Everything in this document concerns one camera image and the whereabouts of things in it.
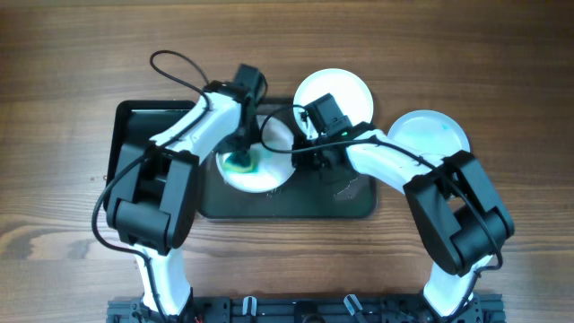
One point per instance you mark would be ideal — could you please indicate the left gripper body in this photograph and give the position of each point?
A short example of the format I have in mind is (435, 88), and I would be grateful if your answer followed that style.
(245, 135)

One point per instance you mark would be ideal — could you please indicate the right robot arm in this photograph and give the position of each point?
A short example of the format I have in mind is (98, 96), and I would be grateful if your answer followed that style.
(458, 213)

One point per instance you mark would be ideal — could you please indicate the black water basin tray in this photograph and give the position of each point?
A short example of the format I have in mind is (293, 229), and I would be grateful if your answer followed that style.
(136, 121)

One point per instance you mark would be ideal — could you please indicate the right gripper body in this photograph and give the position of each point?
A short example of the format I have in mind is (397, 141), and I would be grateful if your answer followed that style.
(313, 159)

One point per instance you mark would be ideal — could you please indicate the white plate stained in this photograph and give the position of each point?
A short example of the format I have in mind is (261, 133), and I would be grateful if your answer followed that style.
(429, 131)

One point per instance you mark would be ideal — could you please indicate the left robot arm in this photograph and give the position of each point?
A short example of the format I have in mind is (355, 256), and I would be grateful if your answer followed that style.
(155, 189)

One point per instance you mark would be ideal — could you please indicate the large dark serving tray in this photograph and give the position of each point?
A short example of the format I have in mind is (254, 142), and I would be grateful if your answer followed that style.
(308, 194)

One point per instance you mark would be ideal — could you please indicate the green yellow sponge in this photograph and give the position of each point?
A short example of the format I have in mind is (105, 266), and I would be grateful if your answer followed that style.
(240, 162)

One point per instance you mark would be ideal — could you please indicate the white plate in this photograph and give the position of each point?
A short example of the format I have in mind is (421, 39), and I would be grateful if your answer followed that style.
(271, 169)
(345, 89)

